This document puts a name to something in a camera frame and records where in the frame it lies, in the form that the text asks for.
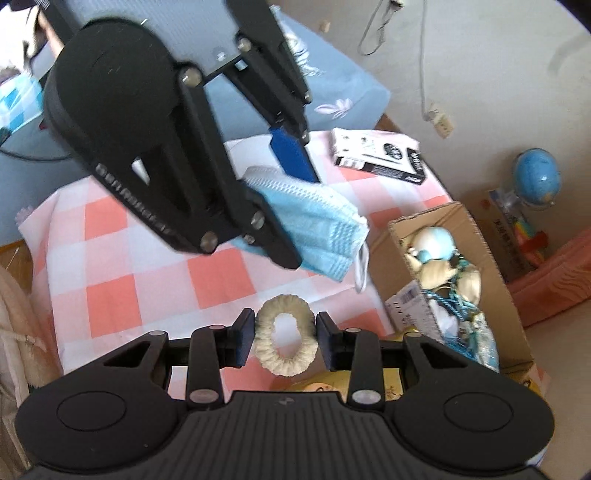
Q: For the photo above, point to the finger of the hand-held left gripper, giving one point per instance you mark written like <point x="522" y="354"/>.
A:
<point x="203" y="184"/>
<point x="291" y="152"/>

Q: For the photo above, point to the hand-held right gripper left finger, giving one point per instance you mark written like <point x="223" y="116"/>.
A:
<point x="244" y="337"/>

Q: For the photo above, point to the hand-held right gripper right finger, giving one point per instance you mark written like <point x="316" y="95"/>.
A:
<point x="325" y="341"/>

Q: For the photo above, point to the cream scrunchie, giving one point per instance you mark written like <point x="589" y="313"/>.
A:
<point x="265" y="350"/>

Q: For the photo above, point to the blue face mask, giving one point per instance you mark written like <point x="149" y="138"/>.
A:
<point x="18" y="104"/>
<point x="314" y="221"/>

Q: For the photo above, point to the blue and white plush toy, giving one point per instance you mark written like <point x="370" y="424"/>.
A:
<point x="438" y="240"/>

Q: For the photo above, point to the cardboard box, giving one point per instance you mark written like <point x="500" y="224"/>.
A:
<point x="494" y="277"/>

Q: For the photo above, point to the blue floral bedsheet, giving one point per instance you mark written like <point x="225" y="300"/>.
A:
<point x="341" y="78"/>

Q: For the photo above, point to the black and white small box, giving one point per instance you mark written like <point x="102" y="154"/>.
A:
<point x="392" y="152"/>

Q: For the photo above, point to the pink checkered tablecloth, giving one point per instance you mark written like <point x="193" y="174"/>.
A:
<point x="115" y="240"/>

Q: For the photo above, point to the colourful cardboard carton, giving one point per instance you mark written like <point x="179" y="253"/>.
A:
<point x="503" y="240"/>

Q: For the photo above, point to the blue globe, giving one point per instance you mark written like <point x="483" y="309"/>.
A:
<point x="535" y="175"/>

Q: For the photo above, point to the pink orange curtain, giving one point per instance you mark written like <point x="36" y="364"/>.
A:
<point x="563" y="277"/>

